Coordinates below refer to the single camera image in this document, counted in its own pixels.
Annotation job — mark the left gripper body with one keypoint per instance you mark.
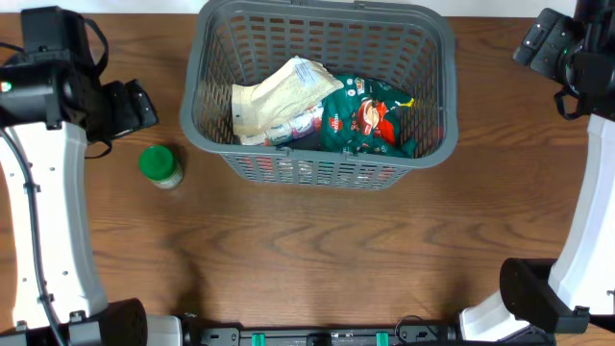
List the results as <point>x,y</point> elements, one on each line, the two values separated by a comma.
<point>124,111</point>

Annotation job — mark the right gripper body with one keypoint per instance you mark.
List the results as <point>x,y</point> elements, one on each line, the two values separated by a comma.
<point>554,46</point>

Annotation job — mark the green-lid jar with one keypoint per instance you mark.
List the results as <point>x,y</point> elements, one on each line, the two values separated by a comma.
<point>160,166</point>

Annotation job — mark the beige paper pouch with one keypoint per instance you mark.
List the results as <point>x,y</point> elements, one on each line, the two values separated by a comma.
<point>296,86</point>

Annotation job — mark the tissue multipack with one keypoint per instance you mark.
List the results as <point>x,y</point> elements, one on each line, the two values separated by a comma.
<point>301,125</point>

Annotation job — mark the green coffee bag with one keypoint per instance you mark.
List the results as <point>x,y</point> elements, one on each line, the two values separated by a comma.
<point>365,117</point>

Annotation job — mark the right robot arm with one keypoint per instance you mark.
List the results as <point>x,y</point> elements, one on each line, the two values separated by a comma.
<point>541,298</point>

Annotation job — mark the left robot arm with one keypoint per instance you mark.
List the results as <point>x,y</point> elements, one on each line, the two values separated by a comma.
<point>53,106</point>

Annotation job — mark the grey plastic basket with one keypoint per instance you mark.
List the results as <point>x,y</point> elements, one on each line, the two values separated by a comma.
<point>410,47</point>

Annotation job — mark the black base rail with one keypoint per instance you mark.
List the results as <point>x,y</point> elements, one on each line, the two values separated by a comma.
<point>405,335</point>

